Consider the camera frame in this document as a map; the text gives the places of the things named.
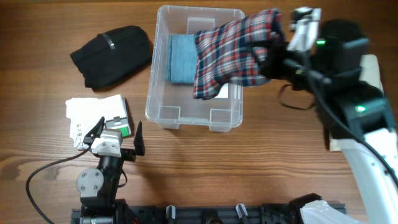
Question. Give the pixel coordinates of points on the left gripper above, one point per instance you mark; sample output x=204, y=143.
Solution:
x=130, y=154

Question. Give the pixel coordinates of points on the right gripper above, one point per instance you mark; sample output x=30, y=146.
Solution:
x=268, y=66

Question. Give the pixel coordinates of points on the white printed shirt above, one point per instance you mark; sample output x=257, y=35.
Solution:
x=84, y=113

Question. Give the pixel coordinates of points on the red navy plaid shirt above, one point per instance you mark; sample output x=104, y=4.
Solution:
x=239, y=52

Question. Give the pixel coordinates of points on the black garment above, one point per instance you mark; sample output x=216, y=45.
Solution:
x=112, y=56

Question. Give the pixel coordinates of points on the blue denim jeans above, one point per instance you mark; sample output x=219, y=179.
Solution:
x=181, y=60

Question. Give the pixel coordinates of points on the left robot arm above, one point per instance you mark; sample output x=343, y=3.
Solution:
x=98, y=186

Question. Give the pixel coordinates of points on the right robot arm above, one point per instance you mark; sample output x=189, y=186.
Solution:
x=357, y=115

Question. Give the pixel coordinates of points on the white label in bin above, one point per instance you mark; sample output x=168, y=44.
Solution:
x=224, y=92

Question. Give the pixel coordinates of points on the clear plastic storage bin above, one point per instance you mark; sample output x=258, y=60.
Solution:
x=171, y=105

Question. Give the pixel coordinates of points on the folded cream cloth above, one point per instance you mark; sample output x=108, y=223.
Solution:
x=371, y=75

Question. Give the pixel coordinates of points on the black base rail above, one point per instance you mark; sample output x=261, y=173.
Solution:
x=267, y=213

